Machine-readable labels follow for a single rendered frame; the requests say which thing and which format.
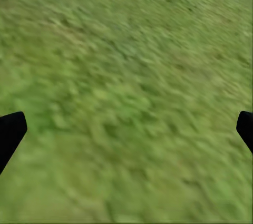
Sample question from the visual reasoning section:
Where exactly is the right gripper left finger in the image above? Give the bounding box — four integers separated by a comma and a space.
0, 111, 27, 173

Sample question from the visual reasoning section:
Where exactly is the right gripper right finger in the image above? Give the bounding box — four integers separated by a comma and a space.
236, 111, 253, 154

